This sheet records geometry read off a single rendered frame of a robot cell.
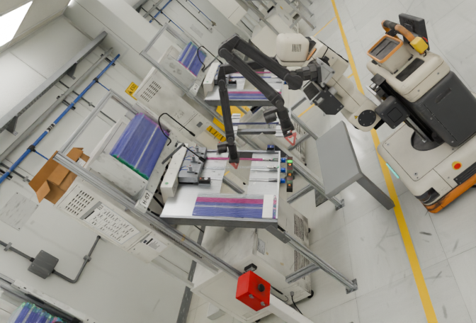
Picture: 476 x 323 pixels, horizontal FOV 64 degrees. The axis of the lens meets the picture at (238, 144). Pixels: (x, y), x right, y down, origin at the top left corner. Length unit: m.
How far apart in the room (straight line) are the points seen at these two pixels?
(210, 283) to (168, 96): 1.70
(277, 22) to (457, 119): 4.93
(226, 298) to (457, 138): 1.83
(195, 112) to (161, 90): 0.37
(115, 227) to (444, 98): 2.03
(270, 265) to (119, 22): 4.02
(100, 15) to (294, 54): 3.97
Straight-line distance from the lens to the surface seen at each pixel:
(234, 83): 3.72
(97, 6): 5.65
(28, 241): 3.67
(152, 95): 3.62
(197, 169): 2.59
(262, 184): 2.52
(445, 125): 2.31
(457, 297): 2.32
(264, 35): 6.96
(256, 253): 2.52
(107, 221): 2.55
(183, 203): 2.45
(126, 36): 5.63
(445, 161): 2.42
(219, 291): 2.88
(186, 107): 3.58
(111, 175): 2.42
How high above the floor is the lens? 1.88
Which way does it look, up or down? 19 degrees down
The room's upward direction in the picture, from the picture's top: 51 degrees counter-clockwise
